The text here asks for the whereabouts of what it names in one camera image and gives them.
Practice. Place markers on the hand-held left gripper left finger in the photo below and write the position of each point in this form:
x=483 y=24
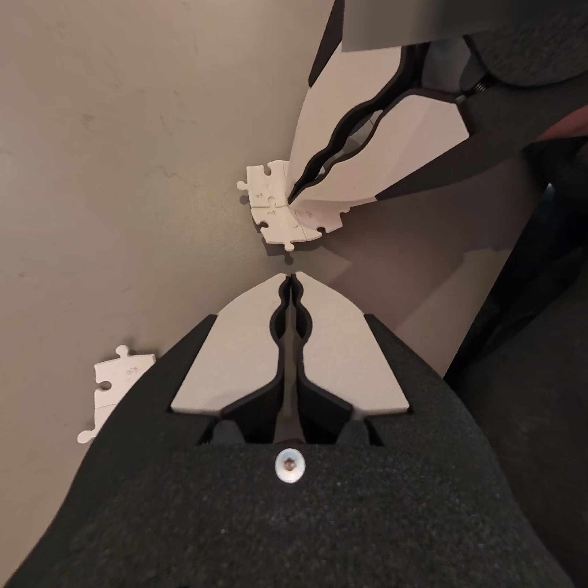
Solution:
x=225 y=367

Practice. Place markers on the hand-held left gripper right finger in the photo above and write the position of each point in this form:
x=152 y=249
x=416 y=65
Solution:
x=358 y=367

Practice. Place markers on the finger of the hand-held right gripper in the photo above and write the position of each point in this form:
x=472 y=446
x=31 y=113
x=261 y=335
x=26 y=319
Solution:
x=340 y=92
x=413 y=147

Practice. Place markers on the joined white puzzle pieces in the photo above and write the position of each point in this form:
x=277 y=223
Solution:
x=275 y=225
x=119 y=376

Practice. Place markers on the person's right hand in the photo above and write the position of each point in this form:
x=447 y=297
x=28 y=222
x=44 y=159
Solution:
x=569 y=126

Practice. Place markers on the person's dark clothing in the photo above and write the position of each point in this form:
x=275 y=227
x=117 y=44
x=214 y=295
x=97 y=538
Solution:
x=528 y=367

